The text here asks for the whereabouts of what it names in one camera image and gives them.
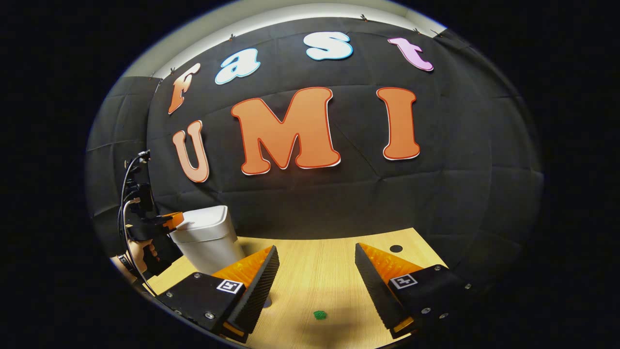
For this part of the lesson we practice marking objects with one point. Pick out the blue pop can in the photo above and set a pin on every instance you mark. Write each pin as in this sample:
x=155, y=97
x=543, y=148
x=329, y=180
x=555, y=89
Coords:
x=267, y=303

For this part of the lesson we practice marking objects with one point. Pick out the green paper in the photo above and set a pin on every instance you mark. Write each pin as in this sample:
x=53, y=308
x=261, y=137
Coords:
x=319, y=315

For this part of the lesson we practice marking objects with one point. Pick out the white desktop garbage bin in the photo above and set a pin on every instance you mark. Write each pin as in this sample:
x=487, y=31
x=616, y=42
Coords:
x=208, y=242

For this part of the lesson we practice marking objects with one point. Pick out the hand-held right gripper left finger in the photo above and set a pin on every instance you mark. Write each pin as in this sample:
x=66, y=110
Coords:
x=252, y=295

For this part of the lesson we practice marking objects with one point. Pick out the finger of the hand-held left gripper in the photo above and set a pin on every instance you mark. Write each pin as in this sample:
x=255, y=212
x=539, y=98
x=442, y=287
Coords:
x=173, y=220

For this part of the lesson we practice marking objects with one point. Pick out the wooden desktop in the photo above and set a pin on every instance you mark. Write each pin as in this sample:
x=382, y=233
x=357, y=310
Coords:
x=315, y=271

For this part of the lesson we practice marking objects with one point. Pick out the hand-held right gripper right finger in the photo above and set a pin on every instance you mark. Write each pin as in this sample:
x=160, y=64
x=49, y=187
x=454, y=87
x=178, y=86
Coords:
x=380, y=295

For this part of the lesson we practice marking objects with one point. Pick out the black backdrop cloth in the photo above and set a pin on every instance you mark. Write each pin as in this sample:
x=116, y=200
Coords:
x=339, y=203

